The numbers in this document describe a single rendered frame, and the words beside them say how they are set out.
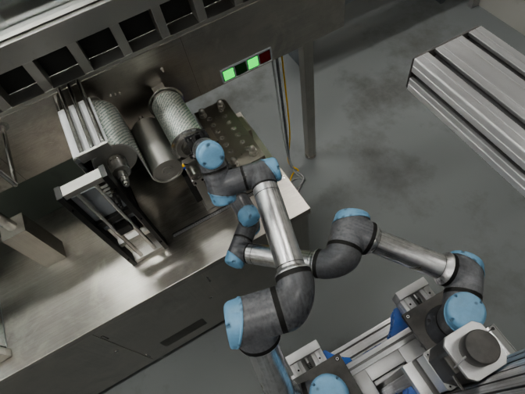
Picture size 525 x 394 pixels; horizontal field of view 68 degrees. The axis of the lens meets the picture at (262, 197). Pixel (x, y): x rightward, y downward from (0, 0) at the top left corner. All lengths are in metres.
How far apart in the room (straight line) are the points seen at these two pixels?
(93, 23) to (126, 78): 0.24
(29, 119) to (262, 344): 1.15
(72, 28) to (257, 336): 1.11
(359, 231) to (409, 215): 1.42
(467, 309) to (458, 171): 1.67
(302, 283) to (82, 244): 1.14
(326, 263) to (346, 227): 0.13
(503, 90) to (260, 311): 0.69
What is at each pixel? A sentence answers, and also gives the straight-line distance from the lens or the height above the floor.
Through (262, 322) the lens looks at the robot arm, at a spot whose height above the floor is 1.41.
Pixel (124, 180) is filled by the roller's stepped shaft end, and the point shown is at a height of 1.34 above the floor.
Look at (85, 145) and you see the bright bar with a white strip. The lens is 1.36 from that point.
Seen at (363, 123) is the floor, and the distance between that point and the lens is 3.09.
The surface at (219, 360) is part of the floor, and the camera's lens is 2.42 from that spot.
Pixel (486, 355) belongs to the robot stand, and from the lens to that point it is 0.82.
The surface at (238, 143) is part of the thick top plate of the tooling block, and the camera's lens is 1.70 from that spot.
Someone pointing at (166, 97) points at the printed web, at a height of 1.31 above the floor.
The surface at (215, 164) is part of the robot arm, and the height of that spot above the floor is 1.48.
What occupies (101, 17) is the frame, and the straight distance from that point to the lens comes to 1.49.
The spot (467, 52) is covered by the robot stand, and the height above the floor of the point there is 2.03.
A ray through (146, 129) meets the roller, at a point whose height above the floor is 1.23.
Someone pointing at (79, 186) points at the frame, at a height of 1.44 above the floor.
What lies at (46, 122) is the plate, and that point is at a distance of 1.67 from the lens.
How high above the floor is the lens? 2.33
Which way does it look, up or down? 58 degrees down
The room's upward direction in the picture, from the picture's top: 15 degrees counter-clockwise
